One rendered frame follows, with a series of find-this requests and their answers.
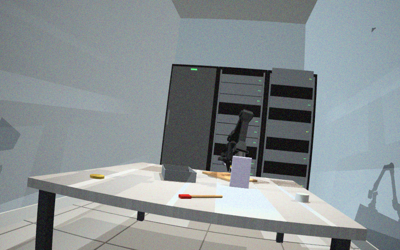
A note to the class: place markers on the grey short cylinder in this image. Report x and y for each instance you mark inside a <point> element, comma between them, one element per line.
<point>302,197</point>

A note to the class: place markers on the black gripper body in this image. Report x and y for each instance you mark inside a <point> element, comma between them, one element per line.
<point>228,158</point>

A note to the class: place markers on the yellow flat disc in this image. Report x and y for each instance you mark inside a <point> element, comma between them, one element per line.
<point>97,176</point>

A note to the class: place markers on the light wooden board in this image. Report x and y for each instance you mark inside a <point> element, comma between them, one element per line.
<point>222,175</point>

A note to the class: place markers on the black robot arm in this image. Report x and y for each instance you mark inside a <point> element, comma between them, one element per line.
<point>238,135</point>

